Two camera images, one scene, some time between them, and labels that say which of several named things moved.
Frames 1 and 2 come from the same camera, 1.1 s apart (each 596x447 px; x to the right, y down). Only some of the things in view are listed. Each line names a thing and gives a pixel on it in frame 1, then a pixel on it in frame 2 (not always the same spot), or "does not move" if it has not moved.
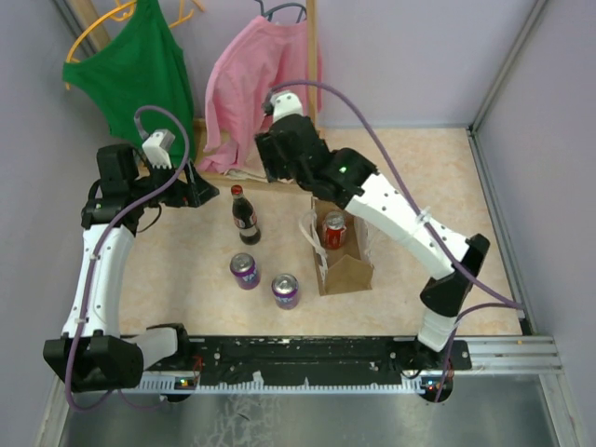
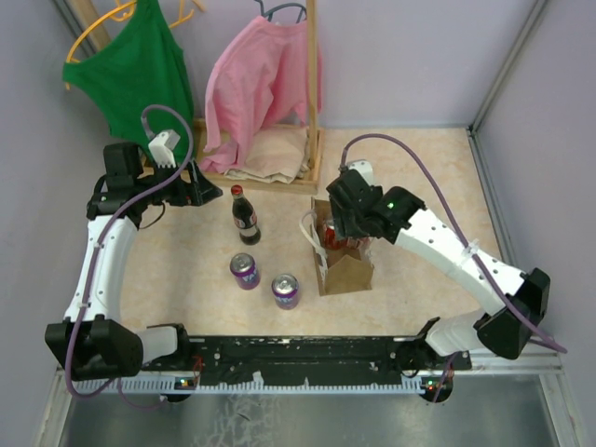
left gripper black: [184, 194] does not move
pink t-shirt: [264, 54] does not move
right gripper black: [270, 157] -> [343, 227]
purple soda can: [285, 289] does not move
